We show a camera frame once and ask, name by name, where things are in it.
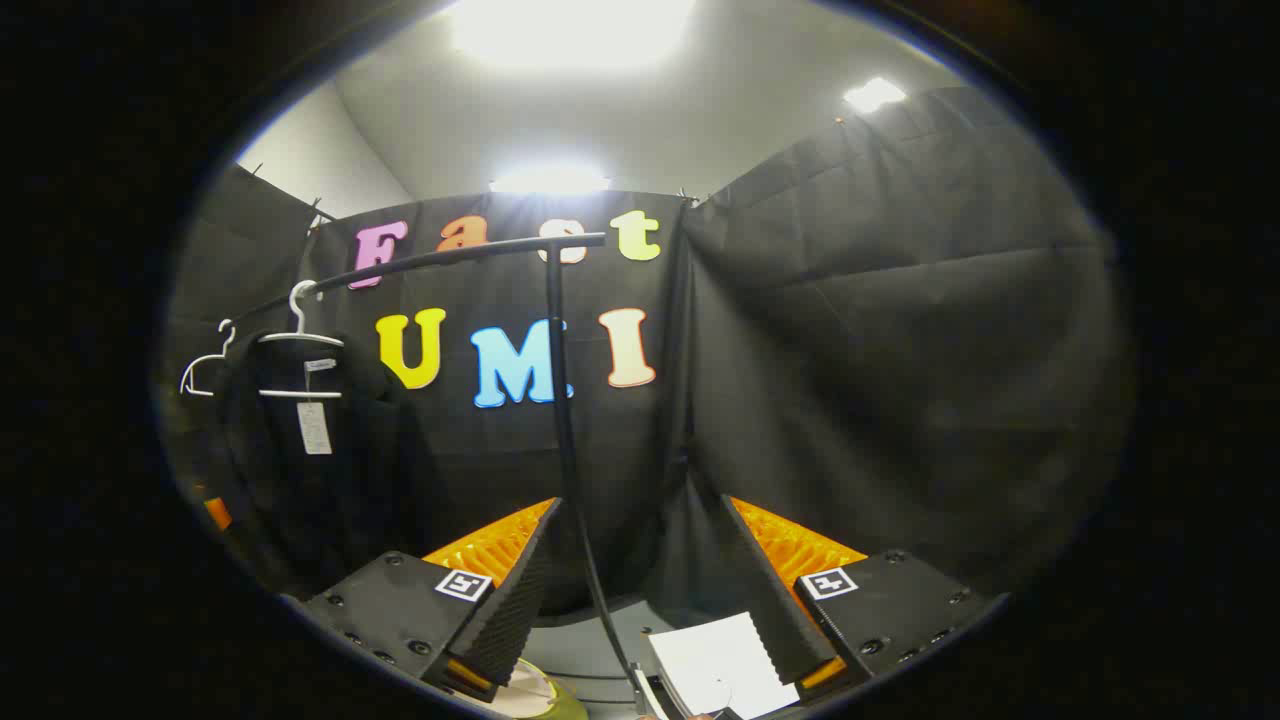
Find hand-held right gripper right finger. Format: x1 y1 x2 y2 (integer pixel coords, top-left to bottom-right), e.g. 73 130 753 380
700 495 1009 701

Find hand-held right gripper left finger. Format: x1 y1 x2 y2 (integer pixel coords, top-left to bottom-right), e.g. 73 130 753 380
290 497 563 706

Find white laundry hamper yellow rim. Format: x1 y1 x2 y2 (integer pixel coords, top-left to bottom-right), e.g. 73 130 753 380
490 657 591 720

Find black knit garment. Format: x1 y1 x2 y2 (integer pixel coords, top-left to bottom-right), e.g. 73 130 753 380
200 335 441 601

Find white plastic hanger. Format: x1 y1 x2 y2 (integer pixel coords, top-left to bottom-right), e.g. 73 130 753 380
257 280 346 401
180 320 238 398

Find black metal clothes rack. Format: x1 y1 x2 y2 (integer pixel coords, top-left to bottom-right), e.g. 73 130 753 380
230 232 651 716

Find white paper sheet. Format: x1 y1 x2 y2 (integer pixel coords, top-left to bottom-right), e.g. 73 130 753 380
648 612 801 720

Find black backdrop cloth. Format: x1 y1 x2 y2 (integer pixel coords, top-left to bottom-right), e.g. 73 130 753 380
160 88 1136 621

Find small ceiling light panel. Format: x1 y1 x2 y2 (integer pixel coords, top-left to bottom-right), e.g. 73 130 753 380
843 77 908 113

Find large ceiling light panel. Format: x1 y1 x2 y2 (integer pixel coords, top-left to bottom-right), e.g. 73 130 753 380
450 0 696 71

